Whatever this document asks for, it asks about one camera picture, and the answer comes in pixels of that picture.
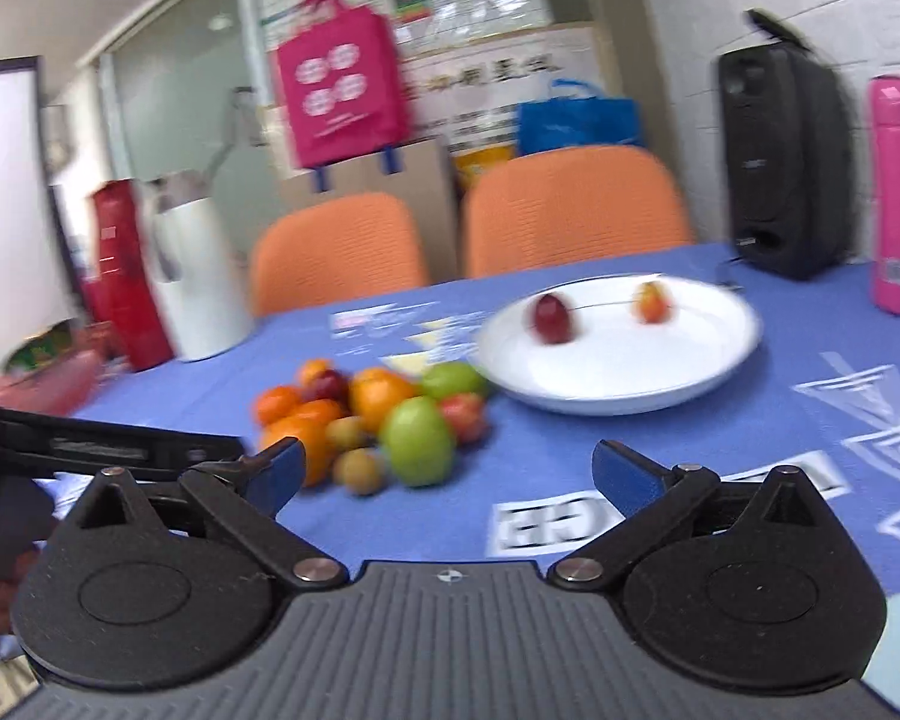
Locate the small yellow green fruit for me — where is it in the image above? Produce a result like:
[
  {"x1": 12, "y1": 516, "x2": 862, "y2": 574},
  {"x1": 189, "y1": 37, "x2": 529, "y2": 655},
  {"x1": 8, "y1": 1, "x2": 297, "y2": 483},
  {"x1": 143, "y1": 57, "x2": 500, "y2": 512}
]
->
[{"x1": 333, "y1": 449, "x2": 386, "y2": 497}]

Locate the right orange chair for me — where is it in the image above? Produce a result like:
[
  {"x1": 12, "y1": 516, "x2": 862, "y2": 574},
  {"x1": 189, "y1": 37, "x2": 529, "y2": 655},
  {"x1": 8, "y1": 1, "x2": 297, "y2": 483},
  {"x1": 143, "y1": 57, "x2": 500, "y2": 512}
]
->
[{"x1": 463, "y1": 145, "x2": 694, "y2": 278}]

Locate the black speaker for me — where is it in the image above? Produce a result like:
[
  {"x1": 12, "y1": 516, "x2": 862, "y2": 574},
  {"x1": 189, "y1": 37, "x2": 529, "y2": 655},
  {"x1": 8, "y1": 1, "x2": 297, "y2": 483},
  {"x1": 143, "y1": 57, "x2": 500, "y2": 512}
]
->
[{"x1": 715, "y1": 8, "x2": 855, "y2": 281}]

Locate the yellow red small apple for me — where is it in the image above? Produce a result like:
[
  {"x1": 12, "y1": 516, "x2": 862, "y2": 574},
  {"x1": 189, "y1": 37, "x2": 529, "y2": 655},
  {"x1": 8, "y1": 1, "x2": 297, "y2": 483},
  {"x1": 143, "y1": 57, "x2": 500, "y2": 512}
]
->
[{"x1": 632, "y1": 281, "x2": 673, "y2": 325}]

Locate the blue shopping bag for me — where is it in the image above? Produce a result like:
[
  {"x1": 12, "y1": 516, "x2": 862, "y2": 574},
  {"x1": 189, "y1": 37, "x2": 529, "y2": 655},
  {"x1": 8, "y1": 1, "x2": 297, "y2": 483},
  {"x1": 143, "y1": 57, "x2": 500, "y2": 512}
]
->
[{"x1": 517, "y1": 78, "x2": 645, "y2": 156}]

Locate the dark red plum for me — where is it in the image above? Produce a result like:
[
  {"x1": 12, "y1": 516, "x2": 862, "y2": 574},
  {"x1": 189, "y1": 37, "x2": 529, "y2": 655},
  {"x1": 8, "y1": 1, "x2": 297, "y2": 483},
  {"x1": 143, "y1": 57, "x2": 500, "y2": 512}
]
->
[
  {"x1": 304, "y1": 369, "x2": 351, "y2": 408},
  {"x1": 532, "y1": 293, "x2": 575, "y2": 344}
]

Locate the white round plate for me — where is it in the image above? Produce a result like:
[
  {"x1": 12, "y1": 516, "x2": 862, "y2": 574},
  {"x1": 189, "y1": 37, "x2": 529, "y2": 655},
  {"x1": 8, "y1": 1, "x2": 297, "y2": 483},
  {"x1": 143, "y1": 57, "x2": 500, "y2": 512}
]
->
[{"x1": 471, "y1": 273, "x2": 763, "y2": 416}]

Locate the small orange kumquat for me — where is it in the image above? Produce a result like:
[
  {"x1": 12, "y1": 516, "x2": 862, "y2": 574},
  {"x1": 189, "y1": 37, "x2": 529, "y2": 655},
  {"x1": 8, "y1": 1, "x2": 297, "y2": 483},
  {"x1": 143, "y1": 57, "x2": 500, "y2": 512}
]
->
[{"x1": 297, "y1": 359, "x2": 334, "y2": 390}]

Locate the red box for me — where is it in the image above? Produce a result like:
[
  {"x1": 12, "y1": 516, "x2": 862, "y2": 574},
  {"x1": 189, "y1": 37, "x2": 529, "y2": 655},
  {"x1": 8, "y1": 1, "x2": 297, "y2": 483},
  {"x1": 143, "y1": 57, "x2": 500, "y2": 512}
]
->
[{"x1": 91, "y1": 179, "x2": 173, "y2": 371}]

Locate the orange chair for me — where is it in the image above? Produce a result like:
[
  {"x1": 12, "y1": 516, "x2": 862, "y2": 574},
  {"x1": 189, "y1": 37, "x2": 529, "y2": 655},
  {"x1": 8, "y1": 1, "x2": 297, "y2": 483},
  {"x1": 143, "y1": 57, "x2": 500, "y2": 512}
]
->
[
  {"x1": 463, "y1": 145, "x2": 694, "y2": 278},
  {"x1": 250, "y1": 192, "x2": 430, "y2": 317}
]

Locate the yellow snack bag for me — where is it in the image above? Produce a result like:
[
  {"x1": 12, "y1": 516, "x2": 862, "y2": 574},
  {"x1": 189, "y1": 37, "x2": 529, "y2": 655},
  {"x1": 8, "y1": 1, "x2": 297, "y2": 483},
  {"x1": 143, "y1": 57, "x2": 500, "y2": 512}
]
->
[{"x1": 452, "y1": 143, "x2": 515, "y2": 193}]

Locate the orange mandarin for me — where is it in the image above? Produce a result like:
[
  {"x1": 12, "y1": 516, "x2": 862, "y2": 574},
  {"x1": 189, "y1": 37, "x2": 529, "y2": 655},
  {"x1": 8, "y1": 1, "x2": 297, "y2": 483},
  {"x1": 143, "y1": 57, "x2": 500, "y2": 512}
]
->
[{"x1": 253, "y1": 385, "x2": 302, "y2": 427}]

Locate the blue patterned tablecloth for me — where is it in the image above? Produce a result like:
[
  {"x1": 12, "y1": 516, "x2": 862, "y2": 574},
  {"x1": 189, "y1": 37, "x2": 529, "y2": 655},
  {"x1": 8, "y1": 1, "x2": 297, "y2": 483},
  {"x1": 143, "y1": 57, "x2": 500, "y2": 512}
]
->
[{"x1": 0, "y1": 241, "x2": 900, "y2": 714}]

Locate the brown paper bag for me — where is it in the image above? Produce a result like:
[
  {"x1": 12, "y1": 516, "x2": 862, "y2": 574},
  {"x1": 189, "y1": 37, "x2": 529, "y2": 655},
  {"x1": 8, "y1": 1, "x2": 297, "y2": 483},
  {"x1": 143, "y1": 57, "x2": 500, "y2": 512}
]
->
[{"x1": 278, "y1": 138, "x2": 461, "y2": 283}]

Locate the magenta tote bag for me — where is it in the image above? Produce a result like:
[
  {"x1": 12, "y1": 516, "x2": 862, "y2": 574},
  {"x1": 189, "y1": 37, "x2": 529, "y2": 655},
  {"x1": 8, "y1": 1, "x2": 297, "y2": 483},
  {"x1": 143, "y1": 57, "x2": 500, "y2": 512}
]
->
[{"x1": 276, "y1": 0, "x2": 413, "y2": 169}]

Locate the large orange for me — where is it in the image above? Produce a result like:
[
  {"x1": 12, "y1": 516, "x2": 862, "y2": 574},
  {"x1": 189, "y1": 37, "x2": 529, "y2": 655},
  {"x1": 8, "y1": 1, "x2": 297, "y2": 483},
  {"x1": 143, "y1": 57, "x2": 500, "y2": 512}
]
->
[{"x1": 349, "y1": 367, "x2": 418, "y2": 436}]

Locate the green apple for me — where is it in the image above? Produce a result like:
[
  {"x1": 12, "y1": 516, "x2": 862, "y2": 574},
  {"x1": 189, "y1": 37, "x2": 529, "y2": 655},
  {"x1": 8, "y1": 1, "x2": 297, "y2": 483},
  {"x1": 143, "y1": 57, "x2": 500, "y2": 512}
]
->
[
  {"x1": 379, "y1": 397, "x2": 457, "y2": 488},
  {"x1": 419, "y1": 361, "x2": 489, "y2": 401}
]

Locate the white kettle jug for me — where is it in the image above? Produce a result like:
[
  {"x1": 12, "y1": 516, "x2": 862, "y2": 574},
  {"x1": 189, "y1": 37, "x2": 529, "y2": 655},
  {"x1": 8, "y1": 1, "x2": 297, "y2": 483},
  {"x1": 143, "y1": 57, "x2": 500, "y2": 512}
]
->
[{"x1": 137, "y1": 171, "x2": 255, "y2": 362}]

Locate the left orange chair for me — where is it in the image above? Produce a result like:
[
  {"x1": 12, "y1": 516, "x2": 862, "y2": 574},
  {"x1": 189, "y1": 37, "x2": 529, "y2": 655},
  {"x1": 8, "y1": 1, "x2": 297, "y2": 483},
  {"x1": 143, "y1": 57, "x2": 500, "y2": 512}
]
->
[{"x1": 250, "y1": 192, "x2": 430, "y2": 317}]

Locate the white poster with characters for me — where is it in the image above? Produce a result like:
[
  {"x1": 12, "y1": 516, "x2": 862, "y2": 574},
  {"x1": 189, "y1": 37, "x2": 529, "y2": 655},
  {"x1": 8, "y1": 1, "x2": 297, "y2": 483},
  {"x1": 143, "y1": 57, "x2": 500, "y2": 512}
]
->
[{"x1": 403, "y1": 25, "x2": 608, "y2": 154}]

